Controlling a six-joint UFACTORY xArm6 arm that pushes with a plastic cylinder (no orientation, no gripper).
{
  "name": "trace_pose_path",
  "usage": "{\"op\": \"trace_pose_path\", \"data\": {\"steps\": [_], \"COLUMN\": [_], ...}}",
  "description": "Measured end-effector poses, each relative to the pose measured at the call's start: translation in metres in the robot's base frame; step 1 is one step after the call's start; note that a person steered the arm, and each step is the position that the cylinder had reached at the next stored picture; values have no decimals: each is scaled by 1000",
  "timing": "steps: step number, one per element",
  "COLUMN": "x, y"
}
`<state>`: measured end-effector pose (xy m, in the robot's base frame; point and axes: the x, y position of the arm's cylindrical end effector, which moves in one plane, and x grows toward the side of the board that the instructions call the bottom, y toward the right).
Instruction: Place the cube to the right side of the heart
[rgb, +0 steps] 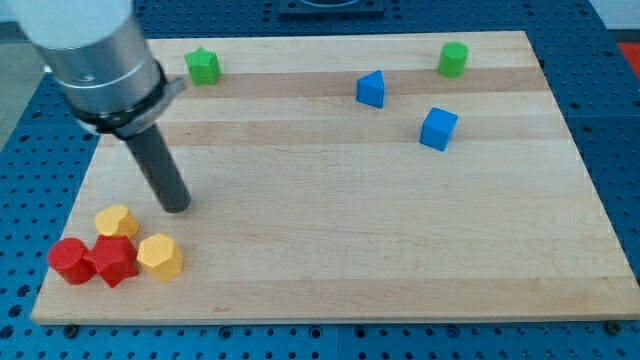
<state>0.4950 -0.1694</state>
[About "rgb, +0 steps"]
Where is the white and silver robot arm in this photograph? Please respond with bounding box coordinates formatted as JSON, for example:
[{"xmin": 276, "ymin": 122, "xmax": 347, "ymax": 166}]
[{"xmin": 4, "ymin": 0, "xmax": 186, "ymax": 139}]

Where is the blue cube block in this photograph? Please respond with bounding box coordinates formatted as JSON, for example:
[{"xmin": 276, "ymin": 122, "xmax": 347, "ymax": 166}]
[{"xmin": 418, "ymin": 107, "xmax": 458, "ymax": 152}]

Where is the yellow heart block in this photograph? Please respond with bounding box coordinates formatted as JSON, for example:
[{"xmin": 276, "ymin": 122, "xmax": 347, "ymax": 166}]
[{"xmin": 94, "ymin": 205, "xmax": 140, "ymax": 238}]

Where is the light wooden board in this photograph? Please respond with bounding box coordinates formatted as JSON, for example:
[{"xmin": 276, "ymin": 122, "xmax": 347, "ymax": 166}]
[{"xmin": 32, "ymin": 31, "xmax": 639, "ymax": 325}]

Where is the blue triangular prism block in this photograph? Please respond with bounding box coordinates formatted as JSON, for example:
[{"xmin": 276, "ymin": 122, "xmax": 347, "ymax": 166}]
[{"xmin": 355, "ymin": 70, "xmax": 386, "ymax": 109}]

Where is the green star block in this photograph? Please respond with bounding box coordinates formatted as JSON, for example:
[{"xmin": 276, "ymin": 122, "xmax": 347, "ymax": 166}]
[{"xmin": 184, "ymin": 47, "xmax": 221, "ymax": 86}]

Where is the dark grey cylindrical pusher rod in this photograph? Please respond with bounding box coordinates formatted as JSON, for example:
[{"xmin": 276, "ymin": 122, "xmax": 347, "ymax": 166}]
[{"xmin": 126, "ymin": 125, "xmax": 191, "ymax": 213}]

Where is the yellow hexagon block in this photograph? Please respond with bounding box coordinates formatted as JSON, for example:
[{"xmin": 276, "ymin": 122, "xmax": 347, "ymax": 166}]
[{"xmin": 137, "ymin": 233, "xmax": 184, "ymax": 282}]

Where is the green cylinder block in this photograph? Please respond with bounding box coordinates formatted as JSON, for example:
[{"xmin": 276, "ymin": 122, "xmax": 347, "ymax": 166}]
[{"xmin": 438, "ymin": 41, "xmax": 469, "ymax": 78}]

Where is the red star block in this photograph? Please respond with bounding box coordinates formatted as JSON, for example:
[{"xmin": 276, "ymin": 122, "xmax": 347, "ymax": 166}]
[{"xmin": 83, "ymin": 235, "xmax": 138, "ymax": 288}]

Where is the red cylinder block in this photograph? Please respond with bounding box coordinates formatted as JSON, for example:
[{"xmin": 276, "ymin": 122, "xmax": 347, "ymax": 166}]
[{"xmin": 47, "ymin": 237, "xmax": 96, "ymax": 285}]

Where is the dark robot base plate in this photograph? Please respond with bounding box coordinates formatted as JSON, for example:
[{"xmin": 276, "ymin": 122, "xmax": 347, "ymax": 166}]
[{"xmin": 278, "ymin": 0, "xmax": 385, "ymax": 17}]

